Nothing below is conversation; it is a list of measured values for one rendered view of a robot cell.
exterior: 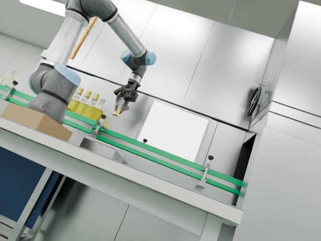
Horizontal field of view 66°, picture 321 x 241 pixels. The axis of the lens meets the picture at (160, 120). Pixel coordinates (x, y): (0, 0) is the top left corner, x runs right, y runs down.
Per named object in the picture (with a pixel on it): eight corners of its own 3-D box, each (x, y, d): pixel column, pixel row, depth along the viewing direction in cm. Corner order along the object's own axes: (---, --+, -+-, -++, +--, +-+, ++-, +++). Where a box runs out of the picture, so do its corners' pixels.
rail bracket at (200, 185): (199, 199, 134) (212, 160, 141) (203, 198, 119) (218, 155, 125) (191, 195, 135) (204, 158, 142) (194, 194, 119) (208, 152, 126)
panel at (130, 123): (194, 166, 159) (210, 120, 169) (195, 165, 157) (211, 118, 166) (73, 118, 172) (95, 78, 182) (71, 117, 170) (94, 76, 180)
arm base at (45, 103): (43, 115, 88) (57, 91, 91) (15, 105, 93) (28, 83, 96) (68, 130, 101) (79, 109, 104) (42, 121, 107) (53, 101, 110)
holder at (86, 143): (119, 172, 138) (125, 160, 141) (108, 165, 112) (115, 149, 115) (92, 161, 141) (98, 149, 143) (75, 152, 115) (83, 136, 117)
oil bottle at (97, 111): (90, 138, 155) (105, 109, 161) (87, 136, 149) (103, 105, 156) (82, 135, 156) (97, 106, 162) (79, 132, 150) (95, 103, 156)
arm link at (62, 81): (49, 89, 92) (67, 60, 96) (33, 88, 100) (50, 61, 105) (74, 105, 101) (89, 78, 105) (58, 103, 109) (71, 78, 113)
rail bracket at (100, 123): (101, 140, 147) (111, 122, 150) (93, 132, 131) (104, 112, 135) (97, 138, 147) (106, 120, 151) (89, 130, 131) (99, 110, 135)
